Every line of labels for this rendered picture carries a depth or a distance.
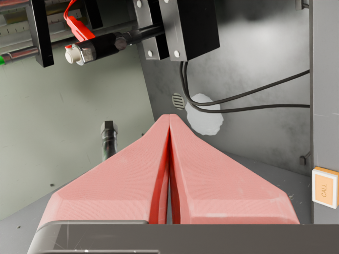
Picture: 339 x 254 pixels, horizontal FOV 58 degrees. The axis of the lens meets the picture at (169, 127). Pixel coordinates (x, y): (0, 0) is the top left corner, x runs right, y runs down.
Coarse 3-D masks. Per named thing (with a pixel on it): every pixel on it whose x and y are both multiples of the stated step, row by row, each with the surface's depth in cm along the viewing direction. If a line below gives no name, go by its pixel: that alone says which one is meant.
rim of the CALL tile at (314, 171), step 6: (312, 174) 40; (318, 174) 39; (324, 174) 39; (330, 174) 38; (312, 180) 40; (336, 180) 38; (312, 186) 41; (336, 186) 38; (336, 192) 39; (336, 198) 39; (324, 204) 41; (336, 204) 40
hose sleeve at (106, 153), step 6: (108, 132) 38; (114, 132) 39; (102, 138) 38; (108, 138) 37; (114, 138) 38; (102, 144) 37; (108, 144) 37; (114, 144) 37; (102, 150) 36; (108, 150) 36; (114, 150) 36; (102, 156) 36; (108, 156) 35
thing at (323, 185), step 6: (318, 168) 40; (336, 174) 38; (318, 180) 40; (324, 180) 39; (330, 180) 38; (318, 186) 40; (324, 186) 39; (330, 186) 39; (318, 192) 40; (324, 192) 40; (330, 192) 39; (318, 198) 41; (324, 198) 40; (330, 198) 39; (330, 204) 40
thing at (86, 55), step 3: (81, 51) 36; (84, 51) 36; (87, 51) 37; (84, 54) 37; (87, 54) 37; (90, 54) 37; (84, 57) 37; (87, 57) 37; (90, 57) 37; (84, 60) 37; (87, 60) 37
